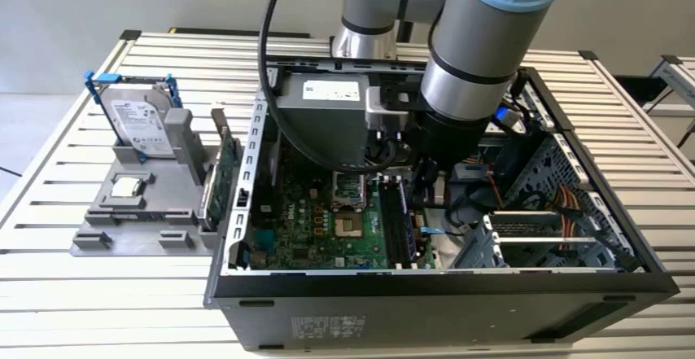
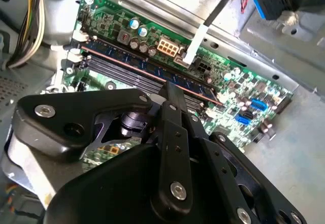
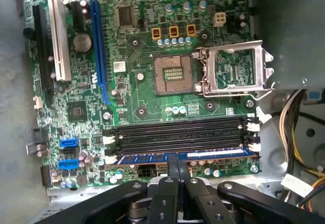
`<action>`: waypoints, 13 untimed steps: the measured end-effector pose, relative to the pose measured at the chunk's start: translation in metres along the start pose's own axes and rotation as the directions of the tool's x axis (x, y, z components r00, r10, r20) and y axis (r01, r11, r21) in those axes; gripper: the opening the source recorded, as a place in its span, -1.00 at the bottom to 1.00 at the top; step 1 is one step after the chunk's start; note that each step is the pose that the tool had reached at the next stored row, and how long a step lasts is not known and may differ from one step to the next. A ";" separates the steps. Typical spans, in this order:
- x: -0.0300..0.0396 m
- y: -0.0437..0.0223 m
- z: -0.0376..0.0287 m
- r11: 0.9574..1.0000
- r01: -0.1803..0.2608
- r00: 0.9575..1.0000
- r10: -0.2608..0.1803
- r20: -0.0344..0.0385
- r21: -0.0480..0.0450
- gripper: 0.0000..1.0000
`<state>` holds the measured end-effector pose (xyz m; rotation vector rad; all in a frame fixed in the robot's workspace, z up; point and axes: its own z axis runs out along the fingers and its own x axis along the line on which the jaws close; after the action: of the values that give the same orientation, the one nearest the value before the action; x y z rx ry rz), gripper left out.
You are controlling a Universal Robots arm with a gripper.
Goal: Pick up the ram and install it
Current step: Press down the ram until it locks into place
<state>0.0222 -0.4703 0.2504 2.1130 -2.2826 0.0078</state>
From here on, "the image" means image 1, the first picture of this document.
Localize black RAM slot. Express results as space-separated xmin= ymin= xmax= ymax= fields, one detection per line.
xmin=377 ymin=175 xmax=406 ymax=270

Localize metal disk bay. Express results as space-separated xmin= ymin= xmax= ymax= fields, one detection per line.
xmin=452 ymin=208 xmax=625 ymax=273

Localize grey power supply unit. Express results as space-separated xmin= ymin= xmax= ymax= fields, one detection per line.
xmin=267 ymin=72 xmax=373 ymax=173

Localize metal socket cover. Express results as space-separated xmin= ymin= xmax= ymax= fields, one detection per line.
xmin=330 ymin=170 xmax=365 ymax=210

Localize CPU socket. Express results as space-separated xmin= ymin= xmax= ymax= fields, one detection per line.
xmin=333 ymin=211 xmax=365 ymax=239

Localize green motherboard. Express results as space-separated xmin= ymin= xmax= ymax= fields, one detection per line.
xmin=246 ymin=169 xmax=441 ymax=271

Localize black case fan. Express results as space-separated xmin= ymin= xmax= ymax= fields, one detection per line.
xmin=253 ymin=171 xmax=281 ymax=230

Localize green graphics card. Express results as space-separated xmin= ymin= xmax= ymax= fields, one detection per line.
xmin=197 ymin=100 xmax=245 ymax=232

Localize slatted metal side table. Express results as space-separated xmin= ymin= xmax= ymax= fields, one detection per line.
xmin=642 ymin=54 xmax=695 ymax=148

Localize black and grey PC case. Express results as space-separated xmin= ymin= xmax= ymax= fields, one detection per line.
xmin=202 ymin=53 xmax=680 ymax=352

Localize grey parts rack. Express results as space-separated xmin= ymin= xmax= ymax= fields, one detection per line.
xmin=69 ymin=108 xmax=229 ymax=259

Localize hard disk in blue carrier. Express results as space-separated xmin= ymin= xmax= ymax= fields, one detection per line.
xmin=81 ymin=72 xmax=183 ymax=160

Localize silver CPU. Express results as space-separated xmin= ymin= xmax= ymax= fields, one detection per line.
xmin=107 ymin=177 xmax=146 ymax=198

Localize small silver wrist camera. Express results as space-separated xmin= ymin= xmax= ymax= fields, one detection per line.
xmin=432 ymin=170 xmax=449 ymax=206

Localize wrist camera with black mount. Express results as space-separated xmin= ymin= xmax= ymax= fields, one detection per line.
xmin=364 ymin=85 xmax=409 ymax=132

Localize thin orange wire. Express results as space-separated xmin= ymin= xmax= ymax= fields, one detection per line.
xmin=485 ymin=163 xmax=504 ymax=210

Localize orange yellow power wires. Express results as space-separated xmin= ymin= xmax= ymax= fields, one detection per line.
xmin=552 ymin=185 xmax=586 ymax=254

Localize black camera cable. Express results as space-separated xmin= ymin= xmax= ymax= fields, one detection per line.
xmin=257 ymin=0 xmax=405 ymax=173

